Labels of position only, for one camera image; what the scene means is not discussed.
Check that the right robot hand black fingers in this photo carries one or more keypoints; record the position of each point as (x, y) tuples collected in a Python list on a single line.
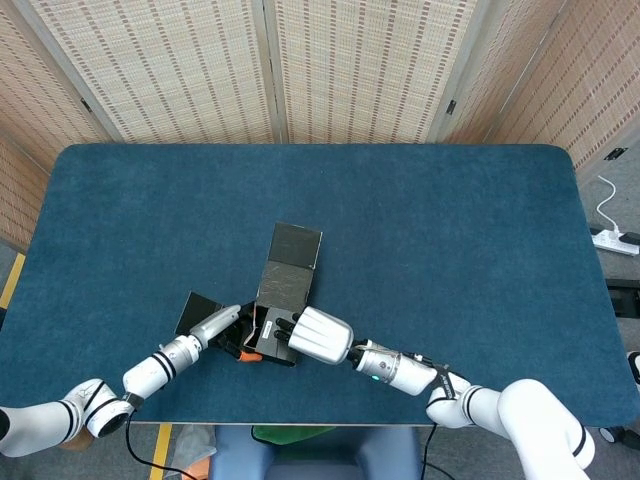
[(320, 335)]

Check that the left robot hand orange thumb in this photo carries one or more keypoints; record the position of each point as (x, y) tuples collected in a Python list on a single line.
[(215, 325)]

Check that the black cardboard box cutout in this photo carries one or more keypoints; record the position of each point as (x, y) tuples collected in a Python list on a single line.
[(287, 285)]

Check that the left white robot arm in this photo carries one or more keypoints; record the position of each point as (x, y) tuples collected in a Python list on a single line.
[(150, 372)]

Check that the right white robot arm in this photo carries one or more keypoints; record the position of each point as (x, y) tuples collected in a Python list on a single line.
[(410, 375)]

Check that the blue felt table mat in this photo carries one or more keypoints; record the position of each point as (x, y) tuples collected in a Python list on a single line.
[(150, 225)]

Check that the blue robot torso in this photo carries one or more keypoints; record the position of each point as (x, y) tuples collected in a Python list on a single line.
[(320, 455)]

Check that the white plastic bag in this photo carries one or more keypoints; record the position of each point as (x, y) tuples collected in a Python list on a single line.
[(192, 445)]

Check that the orange packet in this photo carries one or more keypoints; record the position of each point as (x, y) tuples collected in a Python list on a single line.
[(197, 472)]

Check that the woven bamboo screen panel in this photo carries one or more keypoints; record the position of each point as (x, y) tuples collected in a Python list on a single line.
[(35, 115), (600, 90), (175, 75), (360, 75), (505, 75)]

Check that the white power strip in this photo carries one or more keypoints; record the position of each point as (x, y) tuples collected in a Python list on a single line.
[(610, 243)]

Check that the white caster wheel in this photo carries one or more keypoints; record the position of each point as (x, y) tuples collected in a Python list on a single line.
[(612, 434)]

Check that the black equipment base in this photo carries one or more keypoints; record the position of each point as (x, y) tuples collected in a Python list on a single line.
[(627, 302)]

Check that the white and black sneaker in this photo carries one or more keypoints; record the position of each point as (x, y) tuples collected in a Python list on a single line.
[(635, 367)]

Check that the black power plug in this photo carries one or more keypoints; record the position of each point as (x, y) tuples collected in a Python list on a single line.
[(630, 240)]

